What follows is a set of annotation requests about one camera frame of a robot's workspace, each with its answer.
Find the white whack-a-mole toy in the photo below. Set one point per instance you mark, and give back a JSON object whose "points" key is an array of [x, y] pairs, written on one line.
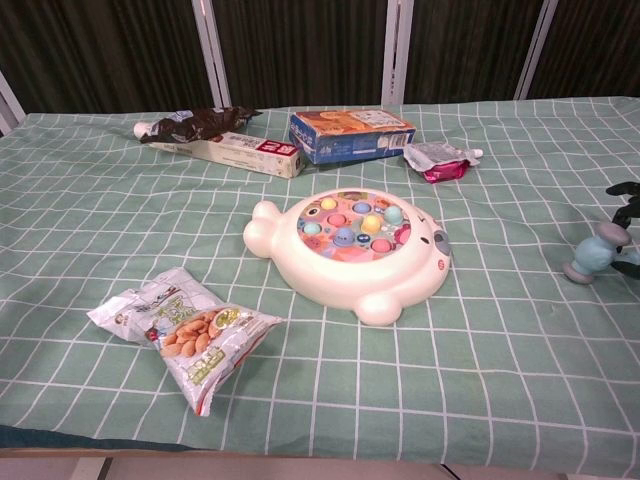
{"points": [[325, 272]]}

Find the green checked tablecloth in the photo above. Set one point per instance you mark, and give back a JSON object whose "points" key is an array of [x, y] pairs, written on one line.
{"points": [[450, 380]]}

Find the blue orange cardboard box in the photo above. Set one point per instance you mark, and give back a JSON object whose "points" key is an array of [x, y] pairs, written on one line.
{"points": [[345, 137]]}

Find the silver nut snack bag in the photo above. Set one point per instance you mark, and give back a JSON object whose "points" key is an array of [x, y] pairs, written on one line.
{"points": [[200, 345]]}

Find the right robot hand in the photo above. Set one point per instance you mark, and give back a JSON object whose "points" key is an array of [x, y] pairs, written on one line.
{"points": [[629, 212]]}

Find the dark pleated curtain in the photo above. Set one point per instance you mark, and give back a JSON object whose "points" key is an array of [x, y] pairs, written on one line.
{"points": [[305, 50]]}

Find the dark brown snack bag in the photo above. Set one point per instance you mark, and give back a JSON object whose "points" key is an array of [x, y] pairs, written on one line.
{"points": [[200, 125]]}

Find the light blue toy hammer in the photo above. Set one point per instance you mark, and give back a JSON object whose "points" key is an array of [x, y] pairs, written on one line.
{"points": [[590, 254]]}

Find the white frame post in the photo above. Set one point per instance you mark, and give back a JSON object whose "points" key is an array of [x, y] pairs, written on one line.
{"points": [[9, 102], [535, 50], [212, 55], [397, 50]]}

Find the silver pink spout pouch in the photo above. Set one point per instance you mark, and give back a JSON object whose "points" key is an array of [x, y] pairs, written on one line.
{"points": [[440, 157]]}

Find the white red toothpaste box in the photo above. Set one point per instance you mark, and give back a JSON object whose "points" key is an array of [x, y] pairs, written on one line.
{"points": [[240, 152]]}

